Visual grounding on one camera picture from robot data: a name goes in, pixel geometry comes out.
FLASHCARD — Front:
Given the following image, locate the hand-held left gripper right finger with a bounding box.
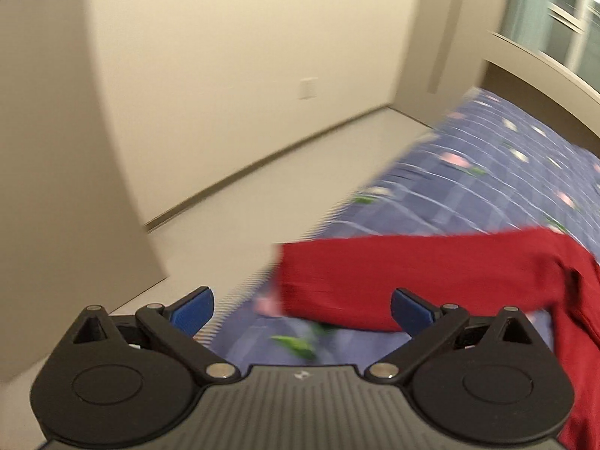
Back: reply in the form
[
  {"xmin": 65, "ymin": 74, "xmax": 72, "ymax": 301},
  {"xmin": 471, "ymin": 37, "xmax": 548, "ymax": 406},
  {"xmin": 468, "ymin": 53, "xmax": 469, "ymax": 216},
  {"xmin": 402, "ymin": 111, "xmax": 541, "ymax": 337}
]
[{"xmin": 367, "ymin": 287, "xmax": 536, "ymax": 384}]

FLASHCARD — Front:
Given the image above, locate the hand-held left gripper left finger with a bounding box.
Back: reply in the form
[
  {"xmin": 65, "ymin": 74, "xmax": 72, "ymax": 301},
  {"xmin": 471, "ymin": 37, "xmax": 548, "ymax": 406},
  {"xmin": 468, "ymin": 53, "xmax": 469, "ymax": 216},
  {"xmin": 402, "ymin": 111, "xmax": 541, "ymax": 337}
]
[{"xmin": 69, "ymin": 286, "xmax": 241, "ymax": 384}]

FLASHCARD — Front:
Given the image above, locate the red knit garment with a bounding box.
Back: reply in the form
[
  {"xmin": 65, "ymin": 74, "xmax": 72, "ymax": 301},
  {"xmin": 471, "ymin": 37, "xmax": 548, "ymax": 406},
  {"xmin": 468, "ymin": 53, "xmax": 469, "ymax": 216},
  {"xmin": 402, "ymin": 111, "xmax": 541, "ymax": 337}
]
[{"xmin": 274, "ymin": 226, "xmax": 600, "ymax": 450}]

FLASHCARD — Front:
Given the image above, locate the blue plaid floral bedsheet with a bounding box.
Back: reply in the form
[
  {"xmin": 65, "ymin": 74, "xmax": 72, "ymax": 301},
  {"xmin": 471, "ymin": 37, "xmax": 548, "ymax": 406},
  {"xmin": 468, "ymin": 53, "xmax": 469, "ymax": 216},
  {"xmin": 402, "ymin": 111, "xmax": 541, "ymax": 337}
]
[{"xmin": 194, "ymin": 87, "xmax": 600, "ymax": 371}]

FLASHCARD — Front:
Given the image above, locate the cream bed end board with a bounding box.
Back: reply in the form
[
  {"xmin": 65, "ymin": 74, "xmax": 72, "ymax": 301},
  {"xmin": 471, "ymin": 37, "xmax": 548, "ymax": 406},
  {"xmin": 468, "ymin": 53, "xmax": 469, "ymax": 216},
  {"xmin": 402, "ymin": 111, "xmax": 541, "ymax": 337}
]
[{"xmin": 482, "ymin": 30, "xmax": 600, "ymax": 160}]

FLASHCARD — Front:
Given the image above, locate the window with teal curtain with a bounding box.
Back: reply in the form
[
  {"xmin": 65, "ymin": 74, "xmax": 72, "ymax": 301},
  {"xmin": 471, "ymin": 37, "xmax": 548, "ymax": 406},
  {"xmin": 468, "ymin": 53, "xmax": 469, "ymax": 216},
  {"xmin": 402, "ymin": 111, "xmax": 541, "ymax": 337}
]
[{"xmin": 501, "ymin": 0, "xmax": 600, "ymax": 75}]

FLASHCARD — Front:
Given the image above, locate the grey vertical wall strip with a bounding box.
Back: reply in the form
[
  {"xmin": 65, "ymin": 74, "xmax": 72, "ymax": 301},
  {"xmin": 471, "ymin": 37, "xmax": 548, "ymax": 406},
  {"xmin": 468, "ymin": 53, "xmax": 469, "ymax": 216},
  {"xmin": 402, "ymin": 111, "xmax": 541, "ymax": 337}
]
[{"xmin": 428, "ymin": 0, "xmax": 470, "ymax": 95}]

